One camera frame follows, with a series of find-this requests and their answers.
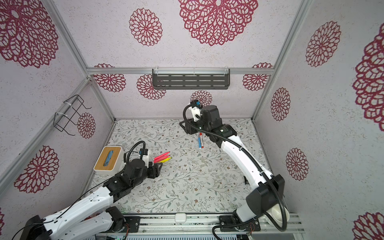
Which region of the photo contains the white red-tipped marker pen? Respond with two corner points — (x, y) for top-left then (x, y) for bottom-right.
(199, 133), (204, 149)

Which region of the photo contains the blue highlighter pen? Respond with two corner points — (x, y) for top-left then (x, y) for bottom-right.
(198, 135), (202, 149)

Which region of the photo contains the red-pink highlighter pen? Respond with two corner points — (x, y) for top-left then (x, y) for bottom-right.
(154, 155), (171, 163)

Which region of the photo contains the yellow highlighter pen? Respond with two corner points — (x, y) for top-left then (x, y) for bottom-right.
(159, 157), (172, 163)

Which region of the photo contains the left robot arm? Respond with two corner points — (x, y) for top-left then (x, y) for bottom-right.
(19, 159), (163, 240)

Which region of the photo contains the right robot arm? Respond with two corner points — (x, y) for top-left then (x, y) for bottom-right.
(180, 103), (288, 232)

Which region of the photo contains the white wooden-top tissue box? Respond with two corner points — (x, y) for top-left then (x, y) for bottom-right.
(94, 146), (124, 176)

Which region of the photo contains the small white box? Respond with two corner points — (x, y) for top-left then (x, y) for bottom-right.
(175, 213), (187, 224)

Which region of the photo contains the white mug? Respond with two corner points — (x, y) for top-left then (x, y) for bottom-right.
(263, 204), (290, 228)

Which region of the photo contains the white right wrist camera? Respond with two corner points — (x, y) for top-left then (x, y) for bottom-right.
(189, 100), (203, 122)

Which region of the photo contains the black corrugated left cable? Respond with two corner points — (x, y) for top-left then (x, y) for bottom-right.
(124, 140), (146, 164)

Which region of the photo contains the black corrugated cable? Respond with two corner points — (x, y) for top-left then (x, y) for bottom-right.
(182, 104), (288, 240)
(124, 140), (146, 164)

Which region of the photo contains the black corrugated right cable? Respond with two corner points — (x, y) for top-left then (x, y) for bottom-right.
(182, 104), (288, 240)

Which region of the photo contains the dark metal wall shelf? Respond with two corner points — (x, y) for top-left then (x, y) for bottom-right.
(152, 69), (231, 90)

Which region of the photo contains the black wire wall rack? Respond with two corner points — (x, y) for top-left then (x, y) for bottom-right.
(53, 95), (92, 136)

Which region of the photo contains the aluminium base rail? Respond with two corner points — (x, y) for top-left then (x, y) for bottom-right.
(62, 213), (306, 240)

